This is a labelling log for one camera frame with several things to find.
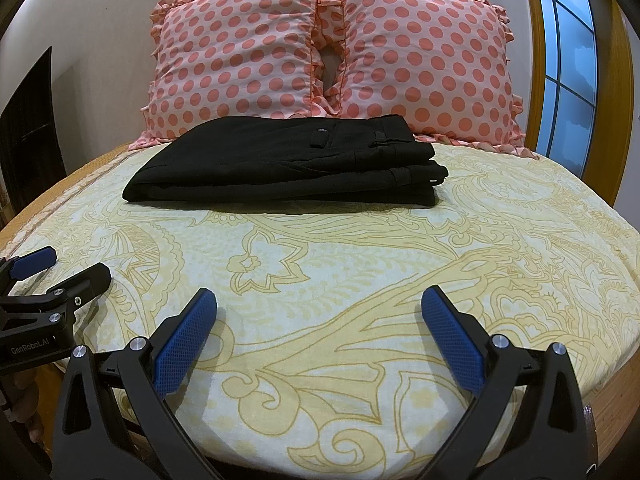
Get black pants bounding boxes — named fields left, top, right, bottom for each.
left=122, top=115, right=450, bottom=209

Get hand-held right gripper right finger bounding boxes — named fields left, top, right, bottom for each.
left=420, top=285, right=589, bottom=480

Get wooden window frame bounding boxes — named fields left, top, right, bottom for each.
left=430, top=0, right=640, bottom=211

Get yellow patterned bedsheet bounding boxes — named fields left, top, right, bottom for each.
left=0, top=141, right=640, bottom=480

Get wooden bed frame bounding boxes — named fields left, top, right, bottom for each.
left=582, top=370, right=640, bottom=471

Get pink polka dot pillow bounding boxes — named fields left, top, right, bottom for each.
left=128, top=0, right=347, bottom=152
left=312, top=0, right=542, bottom=161

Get glass window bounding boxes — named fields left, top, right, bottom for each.
left=530, top=0, right=599, bottom=177

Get person's left hand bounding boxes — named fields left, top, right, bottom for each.
left=9, top=367, right=53, bottom=433

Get dark wooden cabinet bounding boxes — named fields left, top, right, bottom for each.
left=0, top=46, right=69, bottom=223

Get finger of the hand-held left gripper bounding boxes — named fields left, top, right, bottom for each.
left=0, top=245, right=57, bottom=291
left=37, top=262, right=112, bottom=317

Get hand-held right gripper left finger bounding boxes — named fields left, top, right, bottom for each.
left=51, top=287, right=219, bottom=480

